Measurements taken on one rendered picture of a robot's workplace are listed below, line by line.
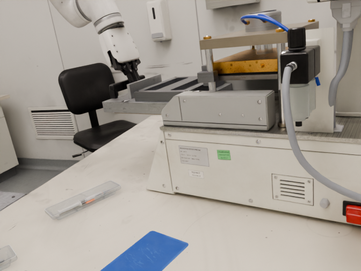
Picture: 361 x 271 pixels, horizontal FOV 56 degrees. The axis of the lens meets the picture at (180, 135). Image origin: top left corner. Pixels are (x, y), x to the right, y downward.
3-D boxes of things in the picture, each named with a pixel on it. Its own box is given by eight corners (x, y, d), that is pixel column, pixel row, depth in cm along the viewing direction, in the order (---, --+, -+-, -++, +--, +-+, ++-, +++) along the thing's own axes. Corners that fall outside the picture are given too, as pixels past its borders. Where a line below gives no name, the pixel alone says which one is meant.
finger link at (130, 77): (123, 66, 101) (133, 87, 101) (116, 68, 98) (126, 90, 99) (131, 62, 99) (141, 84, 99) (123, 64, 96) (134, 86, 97)
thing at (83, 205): (112, 187, 93) (110, 179, 93) (123, 192, 89) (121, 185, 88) (45, 217, 82) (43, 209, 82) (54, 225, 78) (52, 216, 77)
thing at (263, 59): (313, 61, 82) (313, 20, 79) (288, 80, 65) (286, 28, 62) (246, 65, 91) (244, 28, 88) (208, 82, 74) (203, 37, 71)
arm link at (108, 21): (109, 25, 104) (113, 34, 105) (88, 28, 98) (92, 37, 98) (127, 12, 99) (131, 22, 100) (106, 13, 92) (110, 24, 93)
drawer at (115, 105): (232, 95, 97) (230, 68, 95) (194, 118, 80) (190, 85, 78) (151, 95, 113) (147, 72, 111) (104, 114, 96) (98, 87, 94)
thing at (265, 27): (347, 57, 81) (348, -1, 77) (320, 86, 57) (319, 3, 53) (250, 63, 94) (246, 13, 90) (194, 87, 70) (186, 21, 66)
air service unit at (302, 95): (324, 108, 60) (324, 21, 55) (304, 136, 49) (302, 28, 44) (294, 108, 63) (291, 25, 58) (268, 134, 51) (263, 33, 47)
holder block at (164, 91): (224, 83, 96) (223, 74, 96) (188, 101, 81) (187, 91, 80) (175, 84, 105) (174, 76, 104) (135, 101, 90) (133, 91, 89)
